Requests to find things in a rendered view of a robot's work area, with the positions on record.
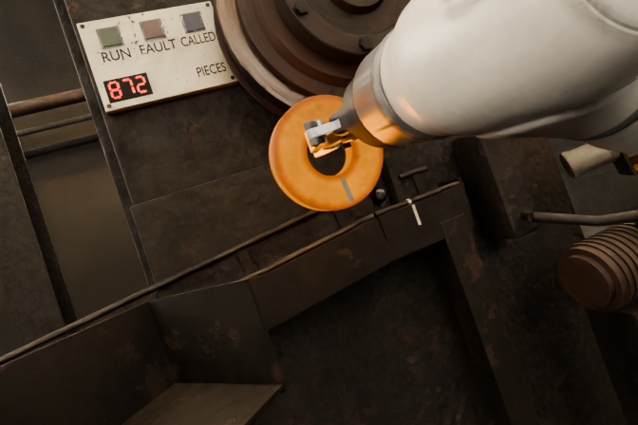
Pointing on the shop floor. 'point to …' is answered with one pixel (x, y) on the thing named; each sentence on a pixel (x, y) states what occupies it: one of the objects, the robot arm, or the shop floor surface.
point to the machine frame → (412, 335)
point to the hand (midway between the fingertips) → (323, 141)
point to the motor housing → (609, 303)
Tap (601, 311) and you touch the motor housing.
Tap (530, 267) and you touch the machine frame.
